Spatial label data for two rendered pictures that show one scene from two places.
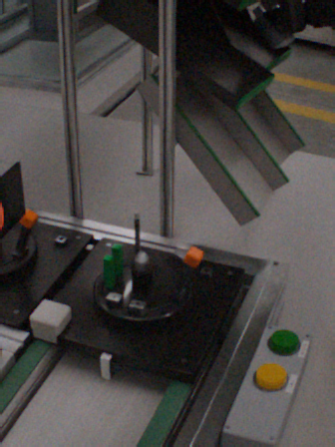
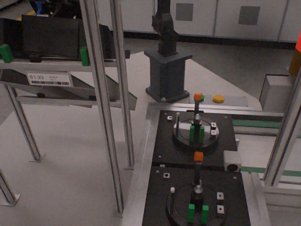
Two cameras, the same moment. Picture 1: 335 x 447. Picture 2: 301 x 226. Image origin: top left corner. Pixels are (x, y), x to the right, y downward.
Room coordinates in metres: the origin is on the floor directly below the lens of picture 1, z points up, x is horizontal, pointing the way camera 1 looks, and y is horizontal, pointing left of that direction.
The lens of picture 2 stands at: (1.04, 0.61, 1.54)
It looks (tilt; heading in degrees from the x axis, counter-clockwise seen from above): 37 degrees down; 257
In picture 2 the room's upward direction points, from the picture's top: 2 degrees counter-clockwise
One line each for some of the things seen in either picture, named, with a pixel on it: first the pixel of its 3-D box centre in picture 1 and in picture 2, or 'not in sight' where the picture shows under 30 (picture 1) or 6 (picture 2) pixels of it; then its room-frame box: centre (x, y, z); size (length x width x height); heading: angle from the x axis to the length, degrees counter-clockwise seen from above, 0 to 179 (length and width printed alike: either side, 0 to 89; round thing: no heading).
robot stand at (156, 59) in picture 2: not in sight; (167, 74); (0.73, -0.38, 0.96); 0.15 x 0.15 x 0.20; 17
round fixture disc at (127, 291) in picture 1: (143, 292); (195, 132); (0.76, 0.03, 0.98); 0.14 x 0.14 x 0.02
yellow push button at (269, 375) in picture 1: (271, 377); (218, 99); (0.61, -0.14, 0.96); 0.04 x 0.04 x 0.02
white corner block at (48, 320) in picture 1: (51, 321); (231, 161); (0.71, 0.16, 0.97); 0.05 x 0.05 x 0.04; 69
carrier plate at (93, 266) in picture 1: (143, 302); (195, 137); (0.76, 0.03, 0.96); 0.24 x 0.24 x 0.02; 69
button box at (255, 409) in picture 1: (268, 393); (217, 106); (0.61, -0.14, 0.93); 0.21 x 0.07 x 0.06; 159
